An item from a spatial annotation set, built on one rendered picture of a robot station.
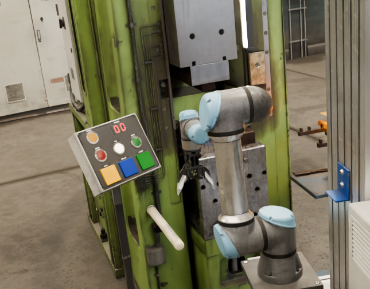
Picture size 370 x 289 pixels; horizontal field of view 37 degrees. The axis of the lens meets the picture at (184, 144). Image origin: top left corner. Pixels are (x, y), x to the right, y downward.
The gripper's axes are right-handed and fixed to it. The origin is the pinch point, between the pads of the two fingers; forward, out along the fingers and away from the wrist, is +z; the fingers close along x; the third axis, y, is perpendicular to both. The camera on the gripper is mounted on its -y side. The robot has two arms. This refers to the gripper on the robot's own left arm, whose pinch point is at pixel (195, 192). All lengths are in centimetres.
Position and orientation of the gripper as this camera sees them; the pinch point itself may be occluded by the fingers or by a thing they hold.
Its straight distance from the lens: 228.3
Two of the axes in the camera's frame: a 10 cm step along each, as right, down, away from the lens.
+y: 1.3, 3.0, -9.4
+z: 1.0, 9.4, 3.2
